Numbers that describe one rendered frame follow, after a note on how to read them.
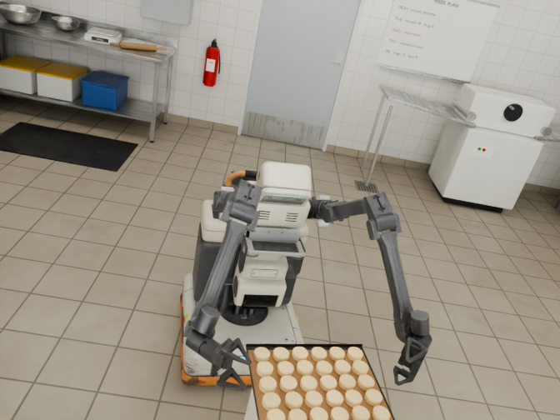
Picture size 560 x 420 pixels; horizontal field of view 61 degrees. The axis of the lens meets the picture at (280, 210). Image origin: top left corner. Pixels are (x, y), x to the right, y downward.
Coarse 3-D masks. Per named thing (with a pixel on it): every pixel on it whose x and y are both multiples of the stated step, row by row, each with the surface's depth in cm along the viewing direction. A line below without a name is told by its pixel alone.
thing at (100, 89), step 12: (96, 72) 512; (84, 84) 483; (96, 84) 482; (108, 84) 486; (120, 84) 494; (84, 96) 489; (96, 96) 489; (108, 96) 489; (120, 96) 503; (108, 108) 496
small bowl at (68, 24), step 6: (54, 18) 486; (60, 18) 492; (66, 18) 495; (72, 18) 495; (54, 24) 479; (60, 24) 475; (66, 24) 475; (72, 24) 479; (78, 24) 487; (66, 30) 483; (72, 30) 488
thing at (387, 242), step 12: (396, 216) 161; (372, 228) 157; (396, 228) 160; (384, 240) 158; (396, 240) 159; (384, 252) 160; (396, 252) 158; (384, 264) 162; (396, 264) 158; (396, 276) 158; (396, 288) 158; (396, 300) 159; (408, 300) 159; (396, 312) 160; (396, 324) 161
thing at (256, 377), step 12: (252, 360) 145; (288, 360) 147; (312, 360) 149; (348, 360) 152; (252, 372) 140; (276, 372) 142; (312, 372) 145; (336, 372) 147; (324, 396) 138; (264, 408) 130; (288, 408) 132; (300, 408) 132; (324, 408) 134; (348, 408) 136; (372, 408) 137
